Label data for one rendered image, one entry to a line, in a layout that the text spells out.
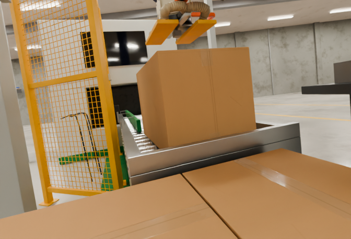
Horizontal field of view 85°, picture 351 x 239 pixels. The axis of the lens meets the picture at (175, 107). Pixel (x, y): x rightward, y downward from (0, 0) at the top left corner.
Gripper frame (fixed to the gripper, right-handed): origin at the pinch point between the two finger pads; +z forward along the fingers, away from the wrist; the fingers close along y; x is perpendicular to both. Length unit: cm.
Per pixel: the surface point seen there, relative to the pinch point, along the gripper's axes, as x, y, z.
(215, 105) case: -5, 50, -2
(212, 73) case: -4.5, 37.3, -1.7
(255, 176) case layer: -30, 68, 3
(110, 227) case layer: -33, 68, 40
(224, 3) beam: 546, -263, -385
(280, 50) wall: 836, -142, -938
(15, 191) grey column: 56, 88, 96
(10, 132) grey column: 56, 54, 94
